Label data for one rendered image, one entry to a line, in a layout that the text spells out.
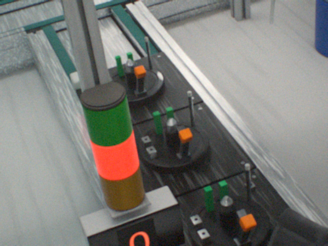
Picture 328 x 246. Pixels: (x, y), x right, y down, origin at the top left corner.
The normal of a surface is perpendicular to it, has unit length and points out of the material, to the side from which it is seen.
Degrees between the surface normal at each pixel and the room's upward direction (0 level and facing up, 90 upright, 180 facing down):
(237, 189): 0
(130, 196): 90
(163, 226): 90
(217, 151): 0
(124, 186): 90
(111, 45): 0
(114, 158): 90
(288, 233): 30
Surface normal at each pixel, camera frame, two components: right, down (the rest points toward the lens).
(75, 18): 0.37, 0.54
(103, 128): -0.11, 0.62
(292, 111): -0.12, -0.78
